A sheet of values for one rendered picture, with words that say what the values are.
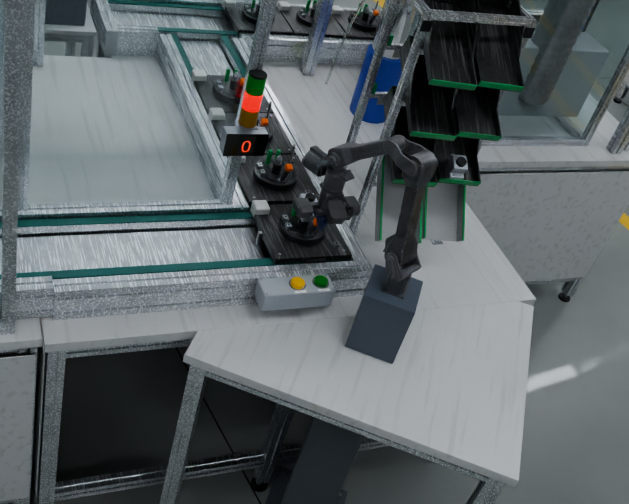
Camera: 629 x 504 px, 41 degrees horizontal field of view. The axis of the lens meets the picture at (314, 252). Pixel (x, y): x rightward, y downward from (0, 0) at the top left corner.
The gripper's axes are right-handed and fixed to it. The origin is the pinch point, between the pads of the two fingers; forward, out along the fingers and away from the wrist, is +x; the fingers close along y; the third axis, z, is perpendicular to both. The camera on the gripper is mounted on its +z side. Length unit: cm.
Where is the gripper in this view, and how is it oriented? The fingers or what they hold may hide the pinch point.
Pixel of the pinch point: (322, 220)
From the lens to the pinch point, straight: 235.3
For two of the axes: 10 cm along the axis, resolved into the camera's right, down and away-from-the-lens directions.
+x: -2.3, 7.6, 6.2
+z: 3.4, 6.5, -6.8
